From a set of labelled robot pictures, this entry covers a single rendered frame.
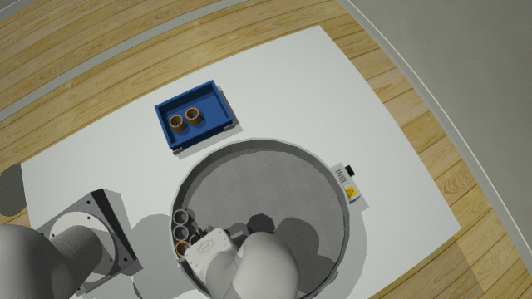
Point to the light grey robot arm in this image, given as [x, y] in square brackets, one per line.
[264, 269]

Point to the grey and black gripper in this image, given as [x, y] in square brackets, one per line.
[216, 241]

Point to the bronze bushing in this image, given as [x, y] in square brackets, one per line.
[190, 112]
[177, 119]
[179, 246]

